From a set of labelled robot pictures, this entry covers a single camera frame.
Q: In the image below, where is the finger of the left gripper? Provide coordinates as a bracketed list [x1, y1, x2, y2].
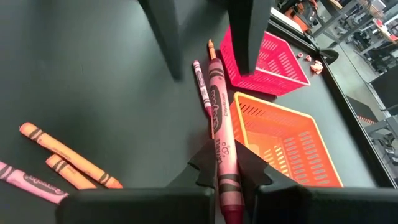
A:
[138, 0, 184, 81]
[226, 0, 274, 75]

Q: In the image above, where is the pink-red plastic basket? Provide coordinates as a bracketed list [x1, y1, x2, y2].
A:
[220, 25, 312, 97]

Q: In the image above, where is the pink crayon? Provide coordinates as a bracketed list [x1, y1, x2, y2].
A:
[207, 57, 245, 224]
[0, 160, 70, 205]
[192, 60, 213, 118]

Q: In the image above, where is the orange plastic basket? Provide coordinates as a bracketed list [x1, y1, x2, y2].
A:
[229, 91, 345, 189]

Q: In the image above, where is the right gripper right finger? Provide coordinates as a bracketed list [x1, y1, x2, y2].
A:
[235, 139, 274, 215]

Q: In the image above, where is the orange padded chair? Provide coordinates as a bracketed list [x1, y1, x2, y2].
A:
[284, 0, 320, 32]

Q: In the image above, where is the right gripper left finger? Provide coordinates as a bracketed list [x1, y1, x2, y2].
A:
[188, 139, 216, 189]

